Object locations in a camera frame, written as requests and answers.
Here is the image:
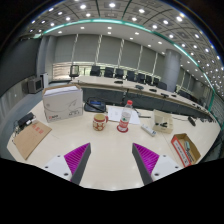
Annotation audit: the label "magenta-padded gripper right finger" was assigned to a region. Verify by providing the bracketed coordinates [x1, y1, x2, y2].
[131, 142, 183, 186]

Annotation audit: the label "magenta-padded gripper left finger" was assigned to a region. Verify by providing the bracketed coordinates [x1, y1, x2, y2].
[40, 142, 92, 186]

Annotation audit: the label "clear red-capped water bottle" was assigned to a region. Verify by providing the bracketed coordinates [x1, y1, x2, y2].
[118, 99, 134, 132]

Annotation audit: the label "brown cardboard box red label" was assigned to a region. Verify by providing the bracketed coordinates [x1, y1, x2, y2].
[170, 132, 202, 168]

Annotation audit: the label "teal stapler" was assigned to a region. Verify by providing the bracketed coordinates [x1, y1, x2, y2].
[184, 141, 195, 158]

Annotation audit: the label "brown kraft paper envelope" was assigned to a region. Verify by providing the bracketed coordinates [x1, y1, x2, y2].
[12, 120, 53, 161]

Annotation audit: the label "white remote control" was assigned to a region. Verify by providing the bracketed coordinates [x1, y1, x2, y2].
[140, 123, 158, 138]

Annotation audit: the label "white open organizer box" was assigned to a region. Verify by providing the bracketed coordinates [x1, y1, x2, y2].
[152, 109, 175, 135]

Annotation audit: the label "black conference microphone unit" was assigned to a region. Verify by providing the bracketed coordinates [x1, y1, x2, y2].
[187, 115, 197, 127]

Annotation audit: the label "black power adapter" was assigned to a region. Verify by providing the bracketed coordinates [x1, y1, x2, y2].
[16, 112, 37, 129]

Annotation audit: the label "red and cream patterned mug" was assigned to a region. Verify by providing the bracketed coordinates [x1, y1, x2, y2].
[92, 113, 109, 132]

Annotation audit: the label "large white cardboard box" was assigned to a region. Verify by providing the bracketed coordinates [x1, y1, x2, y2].
[41, 84, 84, 124]

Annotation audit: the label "black desk device with screen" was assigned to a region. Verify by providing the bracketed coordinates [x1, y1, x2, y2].
[83, 97, 107, 113]

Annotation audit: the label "white printed paper sheet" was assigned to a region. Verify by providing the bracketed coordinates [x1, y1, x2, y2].
[107, 105, 142, 126]

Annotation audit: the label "grey boxy monitor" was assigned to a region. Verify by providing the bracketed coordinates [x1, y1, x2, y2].
[27, 76, 44, 94]

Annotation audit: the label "long curved conference desk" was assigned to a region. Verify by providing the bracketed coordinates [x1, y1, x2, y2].
[71, 75, 214, 123]

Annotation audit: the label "row of black office chairs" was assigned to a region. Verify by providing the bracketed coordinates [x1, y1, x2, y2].
[69, 64, 169, 91]

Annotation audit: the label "recessed ceiling lights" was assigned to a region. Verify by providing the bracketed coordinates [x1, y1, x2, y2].
[28, 0, 224, 79]

